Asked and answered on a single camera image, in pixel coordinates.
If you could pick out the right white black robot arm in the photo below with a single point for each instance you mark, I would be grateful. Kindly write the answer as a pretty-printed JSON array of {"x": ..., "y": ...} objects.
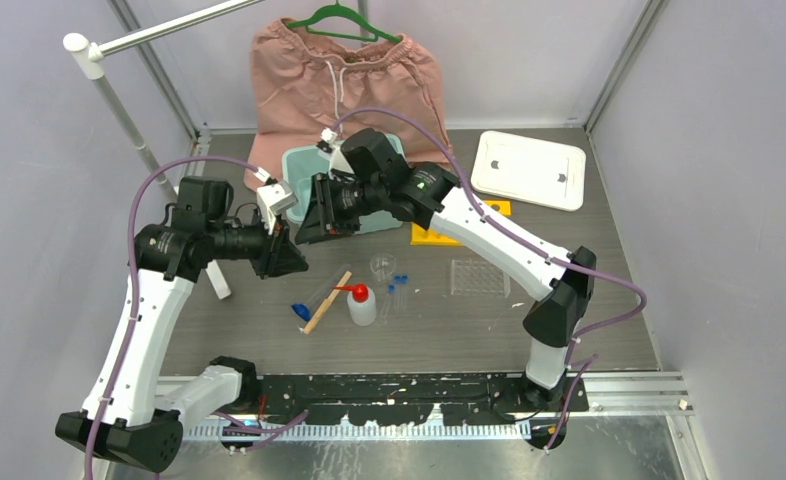
[{"x": 551, "y": 275}]

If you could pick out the wooden test tube clamp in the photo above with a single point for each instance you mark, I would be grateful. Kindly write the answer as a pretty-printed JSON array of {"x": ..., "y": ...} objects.
[{"x": 326, "y": 303}]

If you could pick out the green clothes hanger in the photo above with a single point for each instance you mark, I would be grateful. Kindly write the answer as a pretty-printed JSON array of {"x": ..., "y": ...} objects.
[{"x": 336, "y": 20}]

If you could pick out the teal plastic bin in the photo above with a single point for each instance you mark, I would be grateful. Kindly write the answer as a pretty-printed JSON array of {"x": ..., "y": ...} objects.
[{"x": 299, "y": 165}]

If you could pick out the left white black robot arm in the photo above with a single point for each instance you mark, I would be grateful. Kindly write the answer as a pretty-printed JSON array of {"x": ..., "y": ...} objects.
[{"x": 124, "y": 419}]

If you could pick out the blue cap test tube lying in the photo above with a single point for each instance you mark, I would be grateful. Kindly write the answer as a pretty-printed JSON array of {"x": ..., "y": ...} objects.
[{"x": 304, "y": 310}]

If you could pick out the white red wash bottle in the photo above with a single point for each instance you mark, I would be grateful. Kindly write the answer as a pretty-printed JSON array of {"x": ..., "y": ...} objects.
[{"x": 361, "y": 302}]

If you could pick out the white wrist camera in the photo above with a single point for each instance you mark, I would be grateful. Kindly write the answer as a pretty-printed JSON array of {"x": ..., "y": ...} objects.
[
  {"x": 273, "y": 199},
  {"x": 329, "y": 141}
]

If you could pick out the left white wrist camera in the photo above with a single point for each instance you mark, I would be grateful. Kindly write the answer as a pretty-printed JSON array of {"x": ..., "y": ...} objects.
[{"x": 273, "y": 199}]

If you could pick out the white metal clothes rack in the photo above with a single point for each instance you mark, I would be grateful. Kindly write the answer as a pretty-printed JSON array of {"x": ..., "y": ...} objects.
[{"x": 88, "y": 55}]

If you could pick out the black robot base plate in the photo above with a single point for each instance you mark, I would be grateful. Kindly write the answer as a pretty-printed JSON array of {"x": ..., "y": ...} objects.
[{"x": 461, "y": 399}]

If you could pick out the clear well plate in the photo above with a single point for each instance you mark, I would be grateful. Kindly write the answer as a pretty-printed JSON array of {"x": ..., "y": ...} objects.
[{"x": 473, "y": 277}]

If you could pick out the yellow test tube rack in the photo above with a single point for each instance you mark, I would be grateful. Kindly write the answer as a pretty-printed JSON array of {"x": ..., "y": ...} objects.
[{"x": 423, "y": 237}]

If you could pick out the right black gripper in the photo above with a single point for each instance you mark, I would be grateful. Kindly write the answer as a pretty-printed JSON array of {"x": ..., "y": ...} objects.
[{"x": 321, "y": 217}]

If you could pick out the small clear glass beaker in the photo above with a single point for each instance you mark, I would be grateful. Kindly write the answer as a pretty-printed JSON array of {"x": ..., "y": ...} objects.
[{"x": 382, "y": 267}]

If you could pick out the white plastic tray lid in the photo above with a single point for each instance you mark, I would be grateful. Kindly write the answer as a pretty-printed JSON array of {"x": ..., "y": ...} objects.
[{"x": 530, "y": 170}]

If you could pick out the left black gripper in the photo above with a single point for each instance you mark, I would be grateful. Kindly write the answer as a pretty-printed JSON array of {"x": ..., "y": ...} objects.
[{"x": 280, "y": 255}]

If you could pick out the pink shorts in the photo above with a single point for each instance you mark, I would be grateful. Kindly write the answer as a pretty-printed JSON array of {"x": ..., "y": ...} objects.
[{"x": 304, "y": 82}]

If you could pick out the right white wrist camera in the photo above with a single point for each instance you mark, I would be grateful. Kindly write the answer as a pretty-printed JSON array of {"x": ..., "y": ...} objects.
[{"x": 329, "y": 141}]

